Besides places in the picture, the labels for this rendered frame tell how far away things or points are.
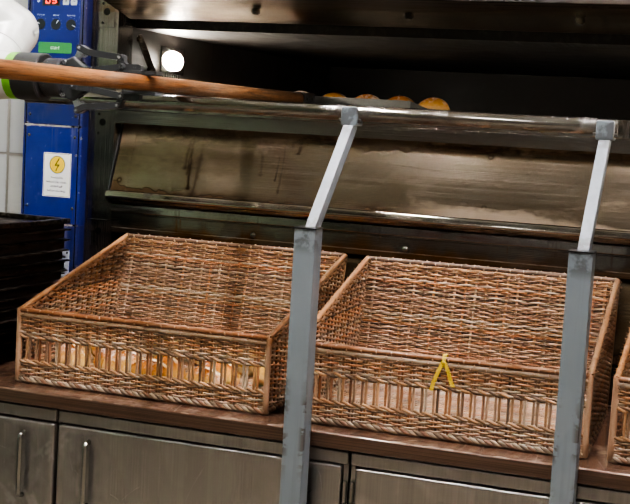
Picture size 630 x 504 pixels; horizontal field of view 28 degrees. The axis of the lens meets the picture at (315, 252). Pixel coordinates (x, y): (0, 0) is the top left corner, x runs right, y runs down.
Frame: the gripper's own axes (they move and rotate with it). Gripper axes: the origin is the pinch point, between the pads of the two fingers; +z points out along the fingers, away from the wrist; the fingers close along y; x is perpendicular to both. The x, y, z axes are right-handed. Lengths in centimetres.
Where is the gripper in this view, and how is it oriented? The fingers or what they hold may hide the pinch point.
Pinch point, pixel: (142, 82)
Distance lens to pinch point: 240.7
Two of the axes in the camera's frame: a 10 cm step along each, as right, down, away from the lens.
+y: -0.7, 9.9, 1.0
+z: 9.5, 0.9, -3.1
